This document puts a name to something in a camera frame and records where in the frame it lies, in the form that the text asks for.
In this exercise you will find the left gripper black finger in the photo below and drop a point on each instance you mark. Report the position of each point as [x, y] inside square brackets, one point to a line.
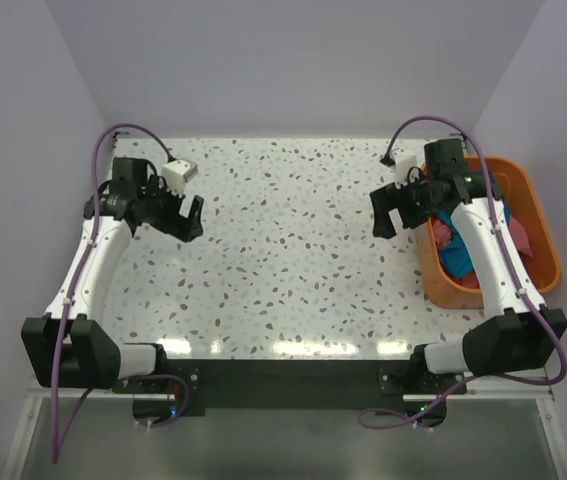
[187, 231]
[195, 210]

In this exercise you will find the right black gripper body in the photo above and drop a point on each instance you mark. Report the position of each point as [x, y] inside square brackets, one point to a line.
[420, 194]

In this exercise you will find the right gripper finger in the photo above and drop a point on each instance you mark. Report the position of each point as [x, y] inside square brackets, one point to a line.
[407, 213]
[382, 204]

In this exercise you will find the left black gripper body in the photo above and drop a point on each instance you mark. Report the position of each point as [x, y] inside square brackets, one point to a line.
[162, 207]

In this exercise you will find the blue t shirt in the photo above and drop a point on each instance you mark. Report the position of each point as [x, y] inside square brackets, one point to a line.
[452, 251]

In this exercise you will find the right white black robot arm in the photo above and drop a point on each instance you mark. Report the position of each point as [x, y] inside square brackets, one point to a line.
[520, 331]

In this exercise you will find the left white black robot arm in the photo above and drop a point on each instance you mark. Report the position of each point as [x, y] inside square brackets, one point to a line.
[68, 346]

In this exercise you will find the pink t shirt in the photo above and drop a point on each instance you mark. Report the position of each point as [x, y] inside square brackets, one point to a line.
[519, 237]

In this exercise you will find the orange plastic basket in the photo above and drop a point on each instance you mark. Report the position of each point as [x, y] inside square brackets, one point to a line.
[519, 196]

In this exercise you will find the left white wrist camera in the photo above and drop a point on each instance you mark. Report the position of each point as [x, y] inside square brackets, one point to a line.
[177, 174]

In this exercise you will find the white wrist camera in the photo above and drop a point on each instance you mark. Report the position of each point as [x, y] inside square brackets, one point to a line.
[177, 174]
[404, 161]

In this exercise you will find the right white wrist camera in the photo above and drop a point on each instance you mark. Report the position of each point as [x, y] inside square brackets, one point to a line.
[404, 161]

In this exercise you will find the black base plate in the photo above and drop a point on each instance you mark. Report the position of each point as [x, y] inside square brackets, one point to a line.
[292, 384]

